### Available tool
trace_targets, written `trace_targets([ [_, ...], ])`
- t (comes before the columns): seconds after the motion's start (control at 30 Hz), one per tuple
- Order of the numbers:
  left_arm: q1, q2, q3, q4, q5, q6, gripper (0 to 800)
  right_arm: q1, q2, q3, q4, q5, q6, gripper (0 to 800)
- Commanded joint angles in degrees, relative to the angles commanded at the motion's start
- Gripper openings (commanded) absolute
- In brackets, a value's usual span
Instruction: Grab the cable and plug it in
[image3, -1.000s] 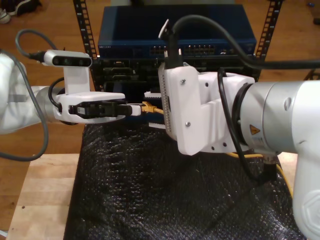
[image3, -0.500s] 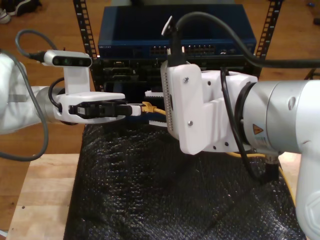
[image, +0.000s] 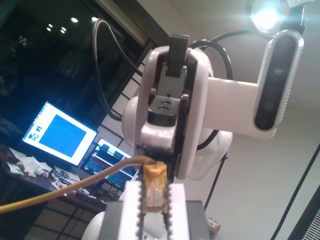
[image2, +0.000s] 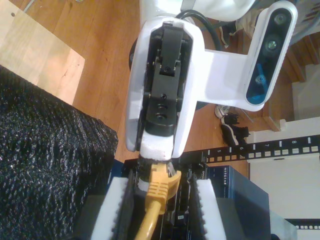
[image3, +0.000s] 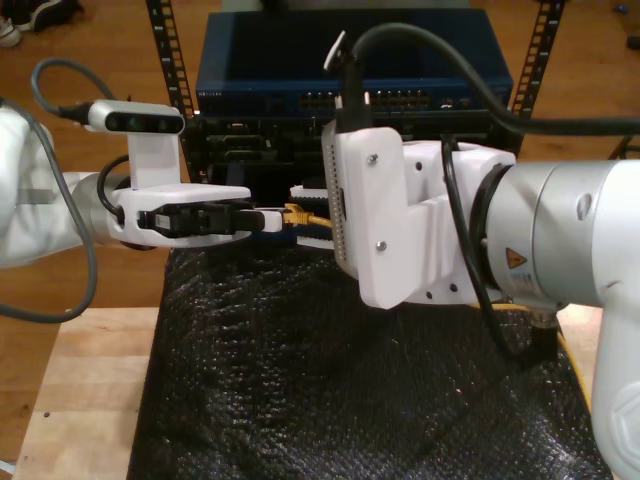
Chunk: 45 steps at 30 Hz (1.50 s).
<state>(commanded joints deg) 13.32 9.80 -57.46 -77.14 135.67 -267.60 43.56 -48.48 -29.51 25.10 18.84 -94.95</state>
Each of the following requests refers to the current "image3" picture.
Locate white sneaker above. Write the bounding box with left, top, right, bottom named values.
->
left=0, top=14, right=24, bottom=50

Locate blue network switch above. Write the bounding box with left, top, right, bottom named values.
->
left=194, top=10, right=515, bottom=114

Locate black rack frame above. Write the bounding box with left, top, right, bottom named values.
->
left=145, top=0, right=569, bottom=186

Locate black camera cable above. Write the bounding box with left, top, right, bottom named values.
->
left=323, top=23, right=640, bottom=139

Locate yellow network cable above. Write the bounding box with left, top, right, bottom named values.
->
left=282, top=202, right=596, bottom=419

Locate black server unit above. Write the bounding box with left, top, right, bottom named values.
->
left=184, top=112, right=516, bottom=164

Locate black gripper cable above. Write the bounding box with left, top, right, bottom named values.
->
left=439, top=137, right=559, bottom=369
left=96, top=153, right=132, bottom=221

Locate black bubble wrap mat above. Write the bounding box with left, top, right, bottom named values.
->
left=125, top=247, right=614, bottom=480

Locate dark sneaker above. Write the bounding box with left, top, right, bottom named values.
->
left=12, top=0, right=85, bottom=32

